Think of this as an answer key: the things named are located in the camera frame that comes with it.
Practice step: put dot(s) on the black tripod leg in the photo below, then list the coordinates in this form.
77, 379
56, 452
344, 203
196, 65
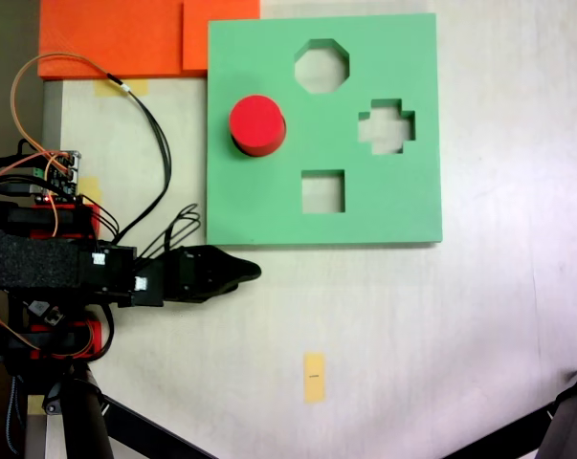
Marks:
84, 421
568, 425

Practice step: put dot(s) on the yellow tape label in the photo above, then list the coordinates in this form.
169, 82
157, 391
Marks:
314, 378

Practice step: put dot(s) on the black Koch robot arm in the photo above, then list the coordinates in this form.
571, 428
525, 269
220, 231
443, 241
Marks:
29, 258

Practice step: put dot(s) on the large orange foam block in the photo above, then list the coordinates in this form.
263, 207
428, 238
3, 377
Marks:
111, 38

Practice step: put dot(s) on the black circuit board red LED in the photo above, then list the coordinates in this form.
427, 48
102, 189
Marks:
41, 308

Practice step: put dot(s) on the black usb plug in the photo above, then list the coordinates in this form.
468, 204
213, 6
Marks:
15, 189

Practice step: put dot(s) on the green shape hole board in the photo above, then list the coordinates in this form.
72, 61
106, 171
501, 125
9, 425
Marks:
278, 210

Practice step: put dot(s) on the red cylinder block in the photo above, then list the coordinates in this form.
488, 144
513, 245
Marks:
255, 122

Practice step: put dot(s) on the small yellow tape piece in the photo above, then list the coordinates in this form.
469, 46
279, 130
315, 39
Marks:
35, 406
91, 189

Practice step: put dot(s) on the circuit board green terminal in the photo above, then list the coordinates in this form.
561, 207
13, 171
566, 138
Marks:
63, 177

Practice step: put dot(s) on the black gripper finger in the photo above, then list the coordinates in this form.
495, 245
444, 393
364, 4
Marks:
235, 270
223, 290

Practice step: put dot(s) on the wide yellow tape strip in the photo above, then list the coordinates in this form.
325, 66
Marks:
139, 87

